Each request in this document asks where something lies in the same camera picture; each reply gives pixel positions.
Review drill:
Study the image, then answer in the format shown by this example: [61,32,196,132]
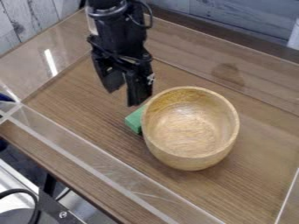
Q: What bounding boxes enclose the black metal base plate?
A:
[35,192,87,224]

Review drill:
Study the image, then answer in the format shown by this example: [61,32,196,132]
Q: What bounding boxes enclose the black cable loop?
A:
[0,188,43,224]

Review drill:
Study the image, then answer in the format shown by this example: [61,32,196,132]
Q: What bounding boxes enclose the brown wooden bowl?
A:
[142,87,240,171]

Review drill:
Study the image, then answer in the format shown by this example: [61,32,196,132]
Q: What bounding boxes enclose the clear acrylic tray enclosure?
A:
[0,11,299,224]

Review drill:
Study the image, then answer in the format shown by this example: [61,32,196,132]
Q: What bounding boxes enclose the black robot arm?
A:
[87,0,155,107]

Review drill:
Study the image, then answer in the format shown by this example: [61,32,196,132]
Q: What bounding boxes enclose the blue object at edge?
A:
[0,93,15,102]

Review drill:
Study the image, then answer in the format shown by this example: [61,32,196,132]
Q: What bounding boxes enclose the green rectangular block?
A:
[125,106,146,135]

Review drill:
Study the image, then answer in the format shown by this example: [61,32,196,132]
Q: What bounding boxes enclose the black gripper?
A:
[87,7,155,107]

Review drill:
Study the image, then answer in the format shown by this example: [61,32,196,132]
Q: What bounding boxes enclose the black table leg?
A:
[43,174,57,197]

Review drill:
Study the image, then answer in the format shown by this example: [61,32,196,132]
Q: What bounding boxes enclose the clear acrylic corner bracket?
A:
[85,6,99,35]

